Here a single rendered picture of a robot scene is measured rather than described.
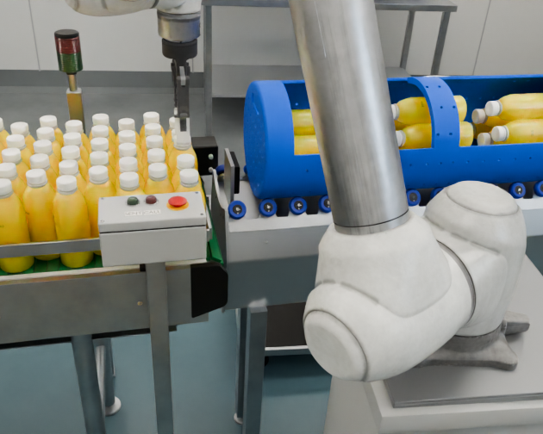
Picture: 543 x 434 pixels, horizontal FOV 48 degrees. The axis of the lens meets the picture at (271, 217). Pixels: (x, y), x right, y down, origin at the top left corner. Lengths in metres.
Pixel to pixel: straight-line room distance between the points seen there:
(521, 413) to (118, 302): 0.85
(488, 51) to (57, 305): 4.50
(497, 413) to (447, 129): 0.71
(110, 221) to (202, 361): 1.33
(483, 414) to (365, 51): 0.58
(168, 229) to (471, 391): 0.60
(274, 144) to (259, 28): 3.51
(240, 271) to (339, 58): 0.88
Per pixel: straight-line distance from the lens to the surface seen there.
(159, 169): 1.32
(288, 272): 1.56
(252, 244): 1.47
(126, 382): 2.35
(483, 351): 1.04
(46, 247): 1.34
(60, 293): 1.39
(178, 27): 1.29
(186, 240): 1.18
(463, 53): 5.30
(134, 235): 1.16
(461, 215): 0.89
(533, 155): 1.64
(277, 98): 1.38
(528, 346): 1.12
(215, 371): 2.36
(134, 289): 1.38
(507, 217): 0.91
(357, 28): 0.73
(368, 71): 0.74
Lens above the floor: 1.71
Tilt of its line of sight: 32 degrees down
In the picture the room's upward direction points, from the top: 4 degrees clockwise
